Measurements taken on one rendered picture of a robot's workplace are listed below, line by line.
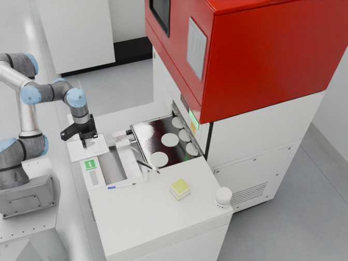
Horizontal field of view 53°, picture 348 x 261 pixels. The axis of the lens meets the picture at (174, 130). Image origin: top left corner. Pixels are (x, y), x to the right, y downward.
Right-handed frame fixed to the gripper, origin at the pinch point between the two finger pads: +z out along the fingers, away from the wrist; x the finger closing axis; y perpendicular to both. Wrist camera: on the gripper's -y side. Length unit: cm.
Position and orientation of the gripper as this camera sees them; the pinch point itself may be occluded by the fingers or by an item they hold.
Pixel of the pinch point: (84, 147)
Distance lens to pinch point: 173.6
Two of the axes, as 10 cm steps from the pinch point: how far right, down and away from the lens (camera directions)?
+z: -0.3, 6.6, 7.5
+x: -3.7, -7.1, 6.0
